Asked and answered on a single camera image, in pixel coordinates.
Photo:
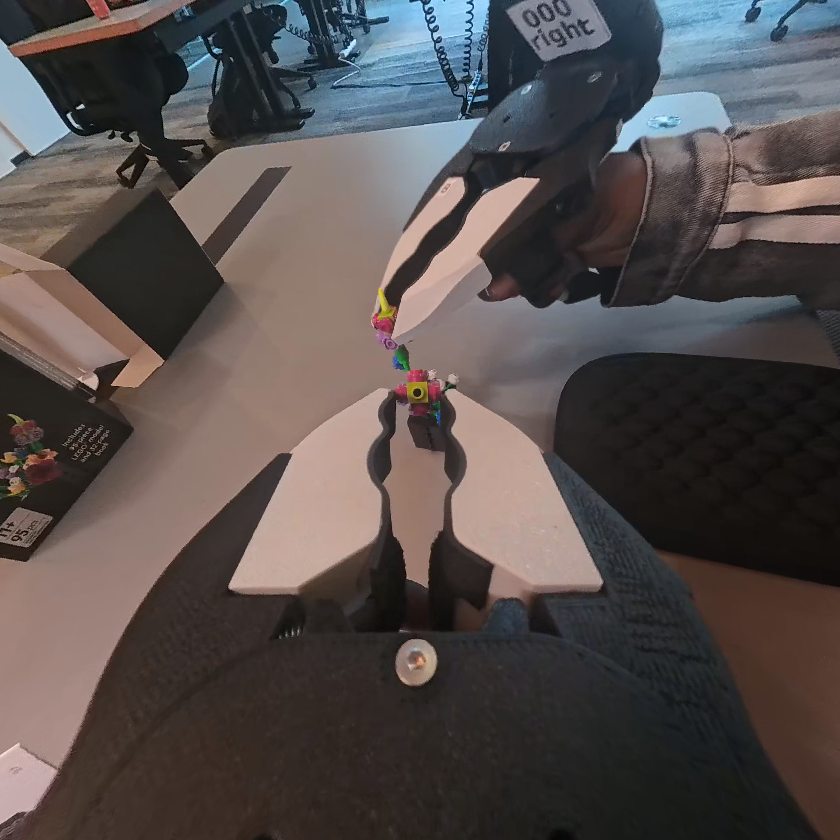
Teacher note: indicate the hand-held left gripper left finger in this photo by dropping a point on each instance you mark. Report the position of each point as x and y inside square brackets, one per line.
[315, 505]

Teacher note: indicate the office chair wheel base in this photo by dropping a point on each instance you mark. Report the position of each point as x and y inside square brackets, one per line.
[784, 26]

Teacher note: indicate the brown-edged office desk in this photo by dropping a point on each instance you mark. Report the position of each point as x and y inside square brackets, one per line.
[98, 29]

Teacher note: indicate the multicoloured brick flower stem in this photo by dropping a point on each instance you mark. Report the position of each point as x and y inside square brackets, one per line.
[382, 323]

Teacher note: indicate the white desk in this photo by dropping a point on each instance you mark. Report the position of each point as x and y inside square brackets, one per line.
[315, 262]

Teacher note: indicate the black quilted armrest pad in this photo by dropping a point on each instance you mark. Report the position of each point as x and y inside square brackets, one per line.
[695, 459]

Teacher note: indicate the open plain black box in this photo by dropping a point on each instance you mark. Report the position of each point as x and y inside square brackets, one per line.
[144, 275]

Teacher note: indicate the black flower-print product box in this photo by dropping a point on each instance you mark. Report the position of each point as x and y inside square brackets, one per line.
[65, 459]

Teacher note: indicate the colourful LEGO flower model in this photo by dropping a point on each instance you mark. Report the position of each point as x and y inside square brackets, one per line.
[423, 433]

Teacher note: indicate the person's right hand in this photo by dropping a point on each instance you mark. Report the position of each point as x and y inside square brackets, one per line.
[610, 210]

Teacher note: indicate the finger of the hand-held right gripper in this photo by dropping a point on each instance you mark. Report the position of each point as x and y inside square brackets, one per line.
[420, 223]
[459, 262]

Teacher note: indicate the person's right forearm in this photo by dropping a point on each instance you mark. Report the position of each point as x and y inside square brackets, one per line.
[754, 216]

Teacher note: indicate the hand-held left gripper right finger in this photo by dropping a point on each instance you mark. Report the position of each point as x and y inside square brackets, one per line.
[518, 505]

